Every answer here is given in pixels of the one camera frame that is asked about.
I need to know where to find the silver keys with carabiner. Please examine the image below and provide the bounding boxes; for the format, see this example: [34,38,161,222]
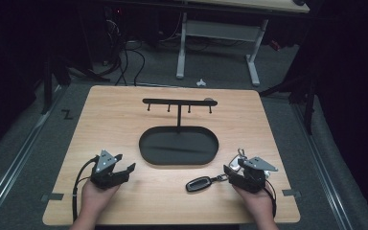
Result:
[228,148,248,172]

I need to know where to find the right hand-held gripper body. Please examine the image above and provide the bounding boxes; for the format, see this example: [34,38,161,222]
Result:
[238,155,279,195]

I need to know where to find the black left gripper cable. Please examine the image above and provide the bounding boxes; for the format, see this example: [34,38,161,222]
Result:
[71,155,100,223]

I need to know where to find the black tape floor mark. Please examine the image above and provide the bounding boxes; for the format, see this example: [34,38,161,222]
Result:
[60,108,75,121]

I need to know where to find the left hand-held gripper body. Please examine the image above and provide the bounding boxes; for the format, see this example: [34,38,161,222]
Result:
[90,149,125,190]

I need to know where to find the black floor cables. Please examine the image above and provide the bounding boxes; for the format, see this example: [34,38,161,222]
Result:
[104,8,147,87]

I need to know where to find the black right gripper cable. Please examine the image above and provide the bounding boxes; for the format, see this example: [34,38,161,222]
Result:
[263,178,278,219]

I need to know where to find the metal floor rail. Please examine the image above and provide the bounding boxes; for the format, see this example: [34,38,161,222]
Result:
[290,102,355,230]
[0,84,69,226]

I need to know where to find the black car key fob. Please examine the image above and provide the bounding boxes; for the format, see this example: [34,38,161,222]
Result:
[185,172,230,193]

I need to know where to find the person's left hand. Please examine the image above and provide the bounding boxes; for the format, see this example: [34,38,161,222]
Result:
[80,180,122,222]

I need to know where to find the grey tape strip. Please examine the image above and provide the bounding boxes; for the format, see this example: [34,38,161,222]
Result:
[281,189,303,198]
[40,192,65,203]

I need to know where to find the desk with white legs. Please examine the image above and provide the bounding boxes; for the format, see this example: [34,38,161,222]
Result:
[175,0,311,87]

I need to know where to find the black metal stand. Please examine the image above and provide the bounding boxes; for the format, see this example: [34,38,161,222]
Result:
[258,71,318,136]
[40,52,73,116]

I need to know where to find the dark curtain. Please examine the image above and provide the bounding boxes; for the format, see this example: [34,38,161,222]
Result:
[300,0,368,221]

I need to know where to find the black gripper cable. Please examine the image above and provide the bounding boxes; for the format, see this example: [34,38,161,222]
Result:
[263,178,278,219]
[71,155,100,223]

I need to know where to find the black key holder stand with tray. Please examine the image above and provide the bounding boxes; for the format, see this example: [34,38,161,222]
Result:
[138,97,219,167]

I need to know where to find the person's right hand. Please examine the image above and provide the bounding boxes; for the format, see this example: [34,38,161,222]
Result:
[232,184,276,222]

